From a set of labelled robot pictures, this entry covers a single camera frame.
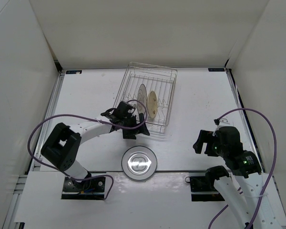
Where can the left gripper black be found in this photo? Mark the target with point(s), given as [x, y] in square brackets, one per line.
[131, 133]

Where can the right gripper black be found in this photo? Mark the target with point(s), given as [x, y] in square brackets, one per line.
[204, 136]

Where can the white plate green rim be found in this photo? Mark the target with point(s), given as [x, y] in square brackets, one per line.
[142, 99]
[139, 163]

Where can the wire dish rack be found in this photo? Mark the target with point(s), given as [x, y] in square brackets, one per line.
[149, 87]

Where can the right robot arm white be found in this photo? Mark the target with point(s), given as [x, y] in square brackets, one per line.
[240, 181]

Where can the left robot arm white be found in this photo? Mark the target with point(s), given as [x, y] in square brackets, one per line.
[62, 145]

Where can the beige wooden plate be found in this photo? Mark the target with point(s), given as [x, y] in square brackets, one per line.
[152, 104]

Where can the blue label right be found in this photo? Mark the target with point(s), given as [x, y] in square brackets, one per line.
[216, 69]

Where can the blue label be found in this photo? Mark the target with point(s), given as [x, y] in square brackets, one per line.
[216, 69]
[73, 72]

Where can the blue label left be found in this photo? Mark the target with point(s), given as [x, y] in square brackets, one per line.
[73, 72]

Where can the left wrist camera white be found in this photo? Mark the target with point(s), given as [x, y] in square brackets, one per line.
[131, 111]

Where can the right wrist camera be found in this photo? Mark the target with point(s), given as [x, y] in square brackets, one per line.
[220, 123]

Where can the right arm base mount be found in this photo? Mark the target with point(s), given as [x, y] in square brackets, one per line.
[201, 190]

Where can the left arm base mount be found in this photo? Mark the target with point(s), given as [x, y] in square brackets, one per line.
[93, 189]

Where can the aluminium table edge rail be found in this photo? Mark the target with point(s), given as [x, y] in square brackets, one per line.
[39, 135]

